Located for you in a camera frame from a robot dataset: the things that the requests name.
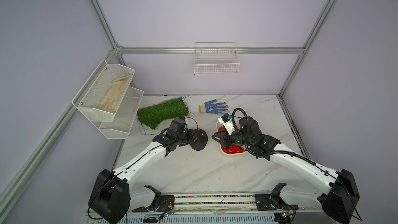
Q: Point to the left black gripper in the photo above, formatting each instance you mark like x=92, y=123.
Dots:
x=192, y=137

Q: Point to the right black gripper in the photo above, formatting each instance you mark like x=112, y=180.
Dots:
x=226, y=137

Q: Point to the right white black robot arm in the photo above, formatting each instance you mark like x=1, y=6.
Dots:
x=334, y=192

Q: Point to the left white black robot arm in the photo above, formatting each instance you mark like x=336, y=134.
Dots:
x=112, y=196

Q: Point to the black round screw base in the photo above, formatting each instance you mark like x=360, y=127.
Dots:
x=201, y=143

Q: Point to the white tray of sleeves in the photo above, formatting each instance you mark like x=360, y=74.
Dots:
x=234, y=151

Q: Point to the blue dotted work glove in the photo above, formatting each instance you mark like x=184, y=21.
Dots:
x=213, y=107

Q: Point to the green artificial grass mat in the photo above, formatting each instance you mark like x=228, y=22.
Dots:
x=153, y=115

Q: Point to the beige cloth in shelf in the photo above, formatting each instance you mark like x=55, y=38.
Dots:
x=114, y=94

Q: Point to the upper white mesh shelf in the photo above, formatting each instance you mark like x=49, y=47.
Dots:
x=89, y=96

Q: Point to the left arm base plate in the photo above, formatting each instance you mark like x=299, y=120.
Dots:
x=163, y=205

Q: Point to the white wire wall basket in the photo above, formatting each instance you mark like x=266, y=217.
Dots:
x=212, y=58

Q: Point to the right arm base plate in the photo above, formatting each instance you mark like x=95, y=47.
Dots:
x=267, y=202

